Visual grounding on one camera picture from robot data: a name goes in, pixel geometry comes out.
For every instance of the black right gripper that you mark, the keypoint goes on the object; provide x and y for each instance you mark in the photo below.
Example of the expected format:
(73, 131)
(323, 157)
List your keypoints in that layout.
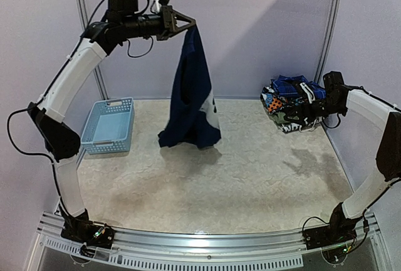
(301, 110)

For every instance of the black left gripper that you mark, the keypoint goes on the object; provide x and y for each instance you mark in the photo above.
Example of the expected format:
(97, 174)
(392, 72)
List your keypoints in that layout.
(170, 23)

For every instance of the blue plaid flannel shirt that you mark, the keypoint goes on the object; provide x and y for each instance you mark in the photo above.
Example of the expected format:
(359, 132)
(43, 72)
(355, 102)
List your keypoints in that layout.
(290, 87)

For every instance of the navy cartoon print t-shirt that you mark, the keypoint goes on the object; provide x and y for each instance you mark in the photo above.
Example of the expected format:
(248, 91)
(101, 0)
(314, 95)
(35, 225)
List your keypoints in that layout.
(193, 114)

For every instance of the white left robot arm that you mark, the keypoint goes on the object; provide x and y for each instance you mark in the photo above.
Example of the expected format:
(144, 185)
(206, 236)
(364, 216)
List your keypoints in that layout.
(97, 42)

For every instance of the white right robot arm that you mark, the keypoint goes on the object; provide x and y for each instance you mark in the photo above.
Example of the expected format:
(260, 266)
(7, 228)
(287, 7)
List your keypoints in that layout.
(374, 147)

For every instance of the black white printed folded garment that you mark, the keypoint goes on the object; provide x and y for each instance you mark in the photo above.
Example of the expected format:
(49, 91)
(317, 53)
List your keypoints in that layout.
(293, 127)

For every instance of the olive green folded garment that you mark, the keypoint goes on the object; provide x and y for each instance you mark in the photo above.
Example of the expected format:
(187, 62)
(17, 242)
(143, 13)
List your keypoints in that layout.
(280, 118)

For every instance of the colourful patterned folded shorts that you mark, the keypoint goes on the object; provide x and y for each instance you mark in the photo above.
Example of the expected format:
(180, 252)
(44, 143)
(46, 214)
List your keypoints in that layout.
(275, 103)

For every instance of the light blue perforated plastic basket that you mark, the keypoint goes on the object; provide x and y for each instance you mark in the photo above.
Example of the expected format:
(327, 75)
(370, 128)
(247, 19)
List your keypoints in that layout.
(109, 126)

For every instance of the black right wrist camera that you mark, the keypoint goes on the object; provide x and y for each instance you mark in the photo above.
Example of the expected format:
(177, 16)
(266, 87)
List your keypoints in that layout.
(331, 80)

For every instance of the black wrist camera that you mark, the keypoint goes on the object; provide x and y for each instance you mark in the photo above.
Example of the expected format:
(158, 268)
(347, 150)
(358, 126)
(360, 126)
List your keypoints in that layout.
(331, 80)
(123, 6)

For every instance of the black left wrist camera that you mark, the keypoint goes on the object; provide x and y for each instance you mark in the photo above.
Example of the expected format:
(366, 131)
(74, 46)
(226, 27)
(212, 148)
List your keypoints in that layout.
(123, 6)

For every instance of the right aluminium corner post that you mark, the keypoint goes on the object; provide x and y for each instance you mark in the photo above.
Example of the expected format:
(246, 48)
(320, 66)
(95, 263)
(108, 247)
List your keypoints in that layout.
(329, 31)

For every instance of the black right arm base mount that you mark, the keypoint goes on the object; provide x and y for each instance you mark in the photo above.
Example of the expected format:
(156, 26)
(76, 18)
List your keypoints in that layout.
(339, 229)

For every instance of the aluminium front frame rail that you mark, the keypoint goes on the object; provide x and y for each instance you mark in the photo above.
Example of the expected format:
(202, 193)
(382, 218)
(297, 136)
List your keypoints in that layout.
(145, 250)

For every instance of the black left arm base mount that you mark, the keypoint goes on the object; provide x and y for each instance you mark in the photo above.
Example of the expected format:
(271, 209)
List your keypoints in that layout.
(81, 230)

